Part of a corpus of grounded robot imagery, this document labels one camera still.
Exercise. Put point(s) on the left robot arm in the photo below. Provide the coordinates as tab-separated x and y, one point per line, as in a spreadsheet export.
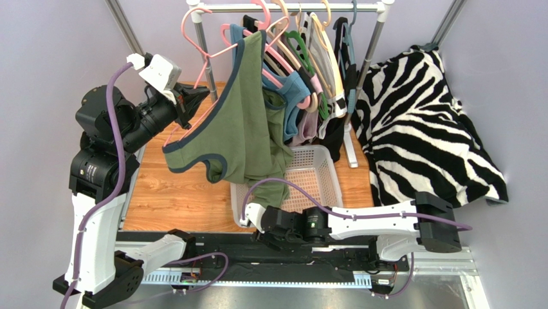
100	180

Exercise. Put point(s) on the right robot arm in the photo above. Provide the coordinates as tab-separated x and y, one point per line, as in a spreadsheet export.
424	222

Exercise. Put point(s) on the blue tank top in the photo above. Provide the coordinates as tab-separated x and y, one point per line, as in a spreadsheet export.
295	94

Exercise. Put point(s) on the white plastic laundry basket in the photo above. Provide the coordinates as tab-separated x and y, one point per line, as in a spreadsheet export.
313	170

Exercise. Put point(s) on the black tank top on right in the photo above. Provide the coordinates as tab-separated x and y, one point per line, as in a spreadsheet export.
335	129

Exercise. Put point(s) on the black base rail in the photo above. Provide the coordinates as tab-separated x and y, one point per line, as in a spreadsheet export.
237	260

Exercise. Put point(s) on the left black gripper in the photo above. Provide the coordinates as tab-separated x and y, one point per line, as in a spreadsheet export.
188	99

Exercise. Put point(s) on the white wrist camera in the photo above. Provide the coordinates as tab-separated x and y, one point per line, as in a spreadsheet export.
253	213
161	73

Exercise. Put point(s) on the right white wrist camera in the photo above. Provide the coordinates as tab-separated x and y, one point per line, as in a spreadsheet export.
253	213

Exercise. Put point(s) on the zebra print blanket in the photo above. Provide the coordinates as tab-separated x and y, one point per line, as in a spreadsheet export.
416	136

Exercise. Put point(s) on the metal clothes rack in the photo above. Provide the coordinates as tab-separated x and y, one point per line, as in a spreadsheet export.
381	8

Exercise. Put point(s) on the beige wooden hanger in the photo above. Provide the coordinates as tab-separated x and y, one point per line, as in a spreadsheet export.
295	55

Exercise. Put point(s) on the green hanger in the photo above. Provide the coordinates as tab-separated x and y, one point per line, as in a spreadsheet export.
298	46

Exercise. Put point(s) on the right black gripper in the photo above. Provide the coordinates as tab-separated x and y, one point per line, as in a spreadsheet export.
265	221

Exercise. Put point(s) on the grey-blue hanger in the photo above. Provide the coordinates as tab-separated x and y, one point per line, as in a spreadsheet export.
351	73

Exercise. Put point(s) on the thin pink wire hanger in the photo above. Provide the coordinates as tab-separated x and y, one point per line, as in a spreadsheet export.
195	12

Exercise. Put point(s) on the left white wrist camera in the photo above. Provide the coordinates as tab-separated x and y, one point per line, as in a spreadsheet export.
161	73

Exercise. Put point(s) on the mauve tank top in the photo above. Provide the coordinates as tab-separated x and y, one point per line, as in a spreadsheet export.
307	128

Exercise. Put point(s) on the green tank top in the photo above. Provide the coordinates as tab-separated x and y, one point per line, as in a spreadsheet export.
241	138

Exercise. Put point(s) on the thick pink plastic hanger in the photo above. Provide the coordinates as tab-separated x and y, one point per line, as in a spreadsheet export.
278	58

